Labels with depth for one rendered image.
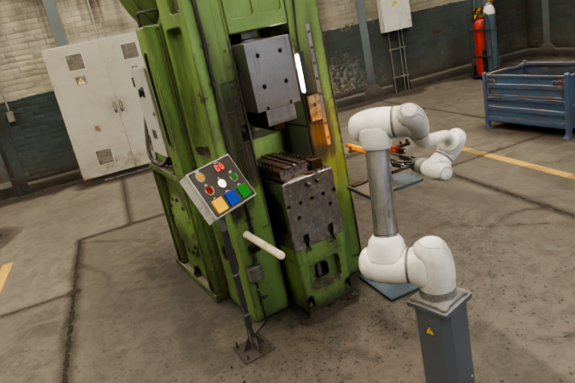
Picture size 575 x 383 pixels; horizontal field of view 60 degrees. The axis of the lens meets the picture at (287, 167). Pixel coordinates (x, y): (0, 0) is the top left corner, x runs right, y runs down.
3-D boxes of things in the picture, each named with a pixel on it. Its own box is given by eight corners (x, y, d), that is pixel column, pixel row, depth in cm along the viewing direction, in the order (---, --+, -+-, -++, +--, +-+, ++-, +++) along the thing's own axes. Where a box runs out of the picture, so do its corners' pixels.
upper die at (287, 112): (297, 117, 306) (293, 103, 303) (269, 126, 297) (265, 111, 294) (264, 114, 342) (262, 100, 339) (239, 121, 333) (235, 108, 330)
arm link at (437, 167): (428, 181, 262) (441, 161, 263) (448, 188, 248) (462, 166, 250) (415, 170, 258) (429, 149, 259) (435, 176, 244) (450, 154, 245)
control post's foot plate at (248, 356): (278, 348, 302) (275, 335, 299) (246, 366, 292) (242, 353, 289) (261, 332, 320) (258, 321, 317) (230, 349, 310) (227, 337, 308)
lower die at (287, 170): (308, 172, 316) (305, 159, 314) (281, 182, 307) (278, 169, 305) (275, 162, 352) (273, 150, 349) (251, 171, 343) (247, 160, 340)
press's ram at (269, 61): (312, 97, 309) (299, 31, 298) (258, 113, 292) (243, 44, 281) (279, 95, 345) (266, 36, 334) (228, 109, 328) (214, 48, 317)
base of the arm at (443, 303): (474, 288, 217) (473, 277, 215) (445, 314, 204) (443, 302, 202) (437, 277, 231) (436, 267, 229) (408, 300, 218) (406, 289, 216)
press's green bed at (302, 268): (354, 291, 343) (343, 230, 330) (309, 315, 327) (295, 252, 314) (310, 266, 391) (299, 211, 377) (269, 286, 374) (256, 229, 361)
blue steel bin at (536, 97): (616, 120, 573) (615, 57, 552) (569, 139, 543) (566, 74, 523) (527, 112, 679) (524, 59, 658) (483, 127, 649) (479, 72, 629)
